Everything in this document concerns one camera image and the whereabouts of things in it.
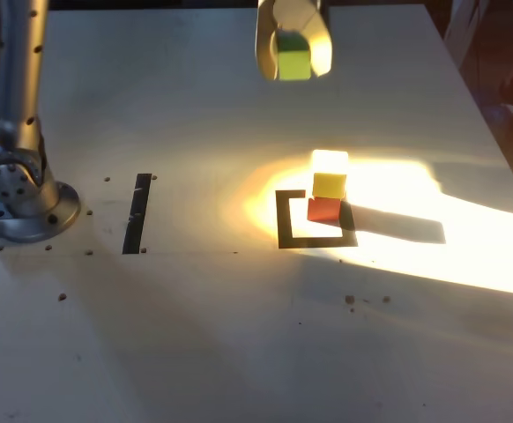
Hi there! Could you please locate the black tape strip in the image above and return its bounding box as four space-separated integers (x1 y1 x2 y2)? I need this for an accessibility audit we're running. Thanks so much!
122 173 153 256

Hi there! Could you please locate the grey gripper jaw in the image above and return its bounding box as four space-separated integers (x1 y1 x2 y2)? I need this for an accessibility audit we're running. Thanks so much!
273 0 334 79
255 0 284 83

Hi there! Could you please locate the blue background object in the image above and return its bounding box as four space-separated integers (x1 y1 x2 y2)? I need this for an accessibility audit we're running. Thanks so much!
480 103 513 131

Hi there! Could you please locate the yellow cube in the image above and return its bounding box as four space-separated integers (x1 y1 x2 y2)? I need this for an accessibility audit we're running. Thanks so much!
310 148 351 200

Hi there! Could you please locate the green cube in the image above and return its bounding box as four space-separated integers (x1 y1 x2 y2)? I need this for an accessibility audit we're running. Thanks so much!
276 29 314 82

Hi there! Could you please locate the black tape square outline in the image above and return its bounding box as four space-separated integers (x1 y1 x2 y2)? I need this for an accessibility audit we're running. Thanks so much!
275 189 359 249

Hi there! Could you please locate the red cube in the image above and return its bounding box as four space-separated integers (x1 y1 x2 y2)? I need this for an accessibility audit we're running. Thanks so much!
306 197 344 223

